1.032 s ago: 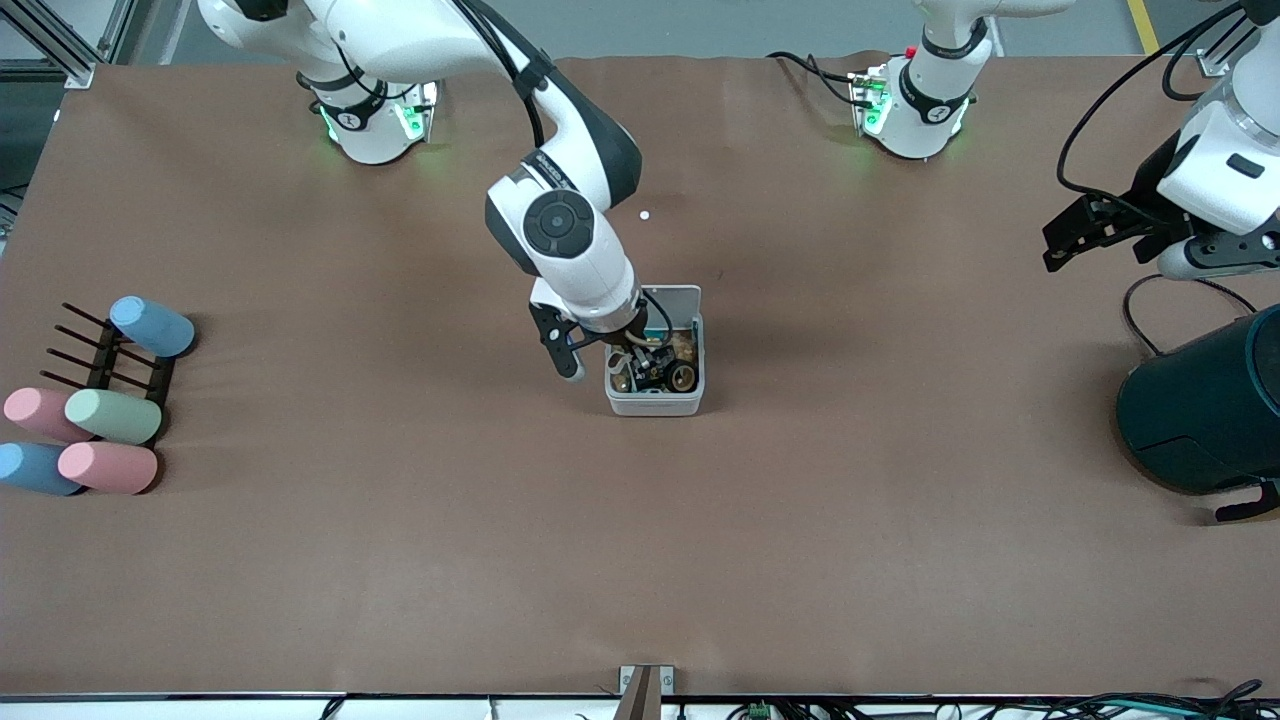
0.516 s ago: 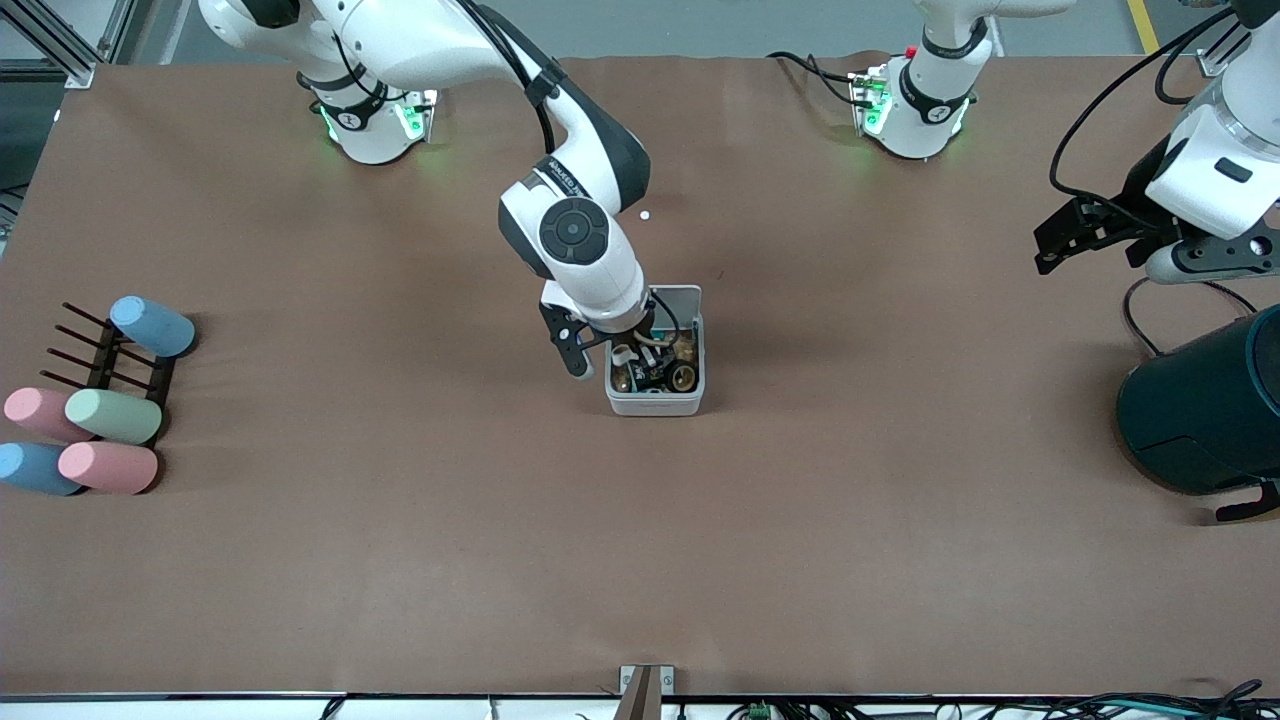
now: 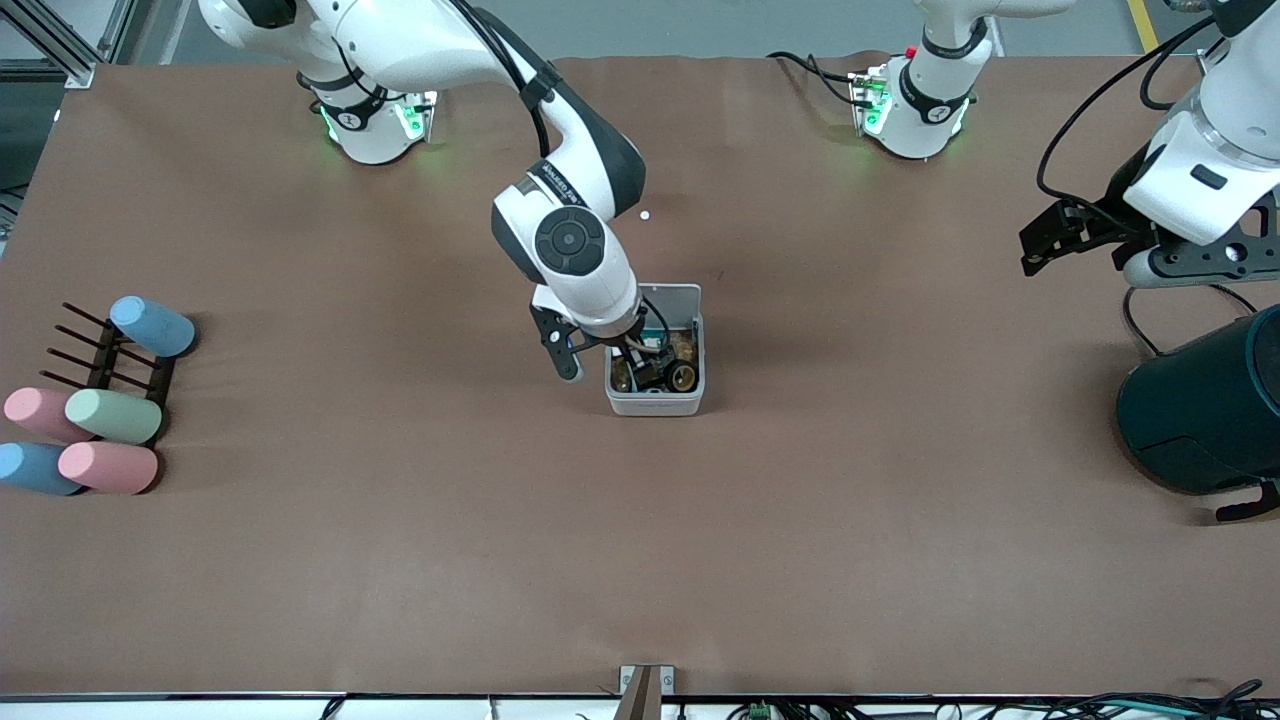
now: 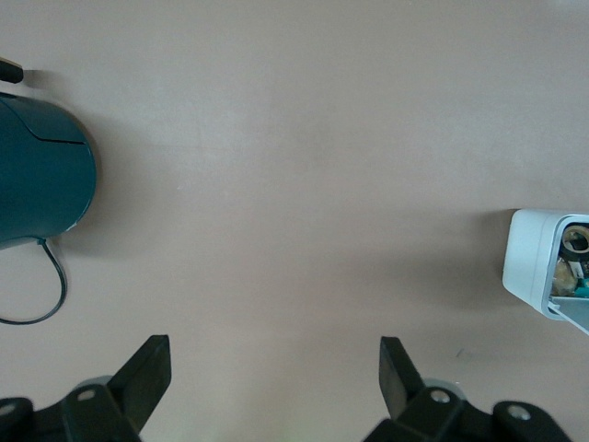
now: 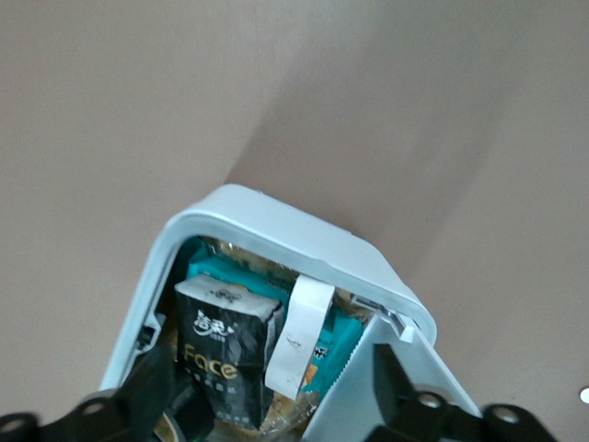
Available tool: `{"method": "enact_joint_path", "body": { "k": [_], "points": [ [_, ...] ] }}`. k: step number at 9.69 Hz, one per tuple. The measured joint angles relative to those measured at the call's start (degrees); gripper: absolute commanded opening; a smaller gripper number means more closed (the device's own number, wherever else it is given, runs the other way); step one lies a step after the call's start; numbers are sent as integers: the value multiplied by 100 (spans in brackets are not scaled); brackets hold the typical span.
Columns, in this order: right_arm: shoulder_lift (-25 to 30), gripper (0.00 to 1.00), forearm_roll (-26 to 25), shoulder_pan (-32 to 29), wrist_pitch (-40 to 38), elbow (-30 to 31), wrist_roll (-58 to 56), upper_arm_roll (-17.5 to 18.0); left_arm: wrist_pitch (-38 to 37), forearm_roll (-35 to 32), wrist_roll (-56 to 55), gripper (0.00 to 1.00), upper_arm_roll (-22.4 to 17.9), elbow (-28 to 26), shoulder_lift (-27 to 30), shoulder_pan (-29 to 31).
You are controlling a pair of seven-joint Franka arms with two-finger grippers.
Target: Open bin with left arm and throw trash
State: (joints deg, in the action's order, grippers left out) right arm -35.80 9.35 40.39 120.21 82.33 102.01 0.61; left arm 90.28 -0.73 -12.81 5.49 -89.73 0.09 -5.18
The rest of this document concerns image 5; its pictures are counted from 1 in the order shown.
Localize teal snack packet orange print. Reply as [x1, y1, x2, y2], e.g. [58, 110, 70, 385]
[299, 310, 365, 407]

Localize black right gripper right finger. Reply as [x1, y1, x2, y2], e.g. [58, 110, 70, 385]
[366, 343, 566, 442]

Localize white square trash bin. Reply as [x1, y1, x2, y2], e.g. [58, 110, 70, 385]
[98, 183, 436, 393]

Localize brown table cover sheet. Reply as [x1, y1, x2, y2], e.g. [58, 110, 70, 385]
[0, 0, 589, 442]

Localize black tissue pack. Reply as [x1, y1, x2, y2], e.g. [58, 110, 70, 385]
[173, 273, 287, 433]

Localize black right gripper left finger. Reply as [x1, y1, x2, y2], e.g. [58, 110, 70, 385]
[0, 343, 215, 442]

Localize white paper strip loop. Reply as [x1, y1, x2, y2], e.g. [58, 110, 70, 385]
[263, 273, 337, 401]

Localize clear plastic wrapper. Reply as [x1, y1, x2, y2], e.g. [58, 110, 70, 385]
[257, 393, 321, 436]

